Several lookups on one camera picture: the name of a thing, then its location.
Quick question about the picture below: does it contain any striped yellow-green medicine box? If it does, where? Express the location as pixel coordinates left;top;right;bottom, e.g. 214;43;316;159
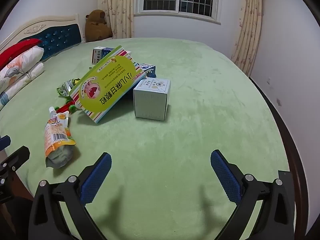
69;45;146;124

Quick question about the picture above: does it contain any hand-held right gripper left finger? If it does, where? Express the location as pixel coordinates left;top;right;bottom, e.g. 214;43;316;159
28;152;112;240

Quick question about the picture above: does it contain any red pillow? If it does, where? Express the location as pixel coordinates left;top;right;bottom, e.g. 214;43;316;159
0;39;43;70

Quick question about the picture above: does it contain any white square box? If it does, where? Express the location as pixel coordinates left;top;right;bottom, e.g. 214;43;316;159
133;78;172;121

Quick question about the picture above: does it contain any brown teddy bear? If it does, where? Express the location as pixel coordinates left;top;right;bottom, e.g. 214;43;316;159
84;9;113;42

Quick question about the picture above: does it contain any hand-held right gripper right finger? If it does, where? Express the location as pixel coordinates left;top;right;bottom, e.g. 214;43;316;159
210;150;293;240

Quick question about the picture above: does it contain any green bed blanket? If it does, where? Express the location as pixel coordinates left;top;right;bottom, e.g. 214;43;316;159
0;37;298;240

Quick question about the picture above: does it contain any silver green snack wrapper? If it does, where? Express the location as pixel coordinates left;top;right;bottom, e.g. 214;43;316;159
56;78;82;97

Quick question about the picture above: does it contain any blue carton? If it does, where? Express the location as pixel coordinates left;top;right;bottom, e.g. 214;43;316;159
139;63;157;79

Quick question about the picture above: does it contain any small blue-white medicine box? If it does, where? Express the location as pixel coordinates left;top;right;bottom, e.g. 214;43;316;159
90;46;132;66

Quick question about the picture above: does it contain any orange drink pouch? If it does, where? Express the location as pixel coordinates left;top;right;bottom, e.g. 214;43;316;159
44;107;77;168

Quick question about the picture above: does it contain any dark wooden bed frame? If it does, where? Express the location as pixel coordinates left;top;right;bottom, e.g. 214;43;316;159
247;76;316;240

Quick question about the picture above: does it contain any red green plastic toy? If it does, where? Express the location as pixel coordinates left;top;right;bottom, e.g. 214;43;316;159
55;100;82;114

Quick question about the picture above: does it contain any floral beige curtain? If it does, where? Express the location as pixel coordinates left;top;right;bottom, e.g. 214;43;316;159
231;0;265;77
96;0;137;39

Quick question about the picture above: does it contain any cream headboard with blue padding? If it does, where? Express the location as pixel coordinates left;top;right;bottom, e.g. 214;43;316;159
0;14;84;63

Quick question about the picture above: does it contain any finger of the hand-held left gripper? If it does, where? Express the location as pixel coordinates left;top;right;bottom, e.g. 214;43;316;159
0;135;12;152
0;145;31;178

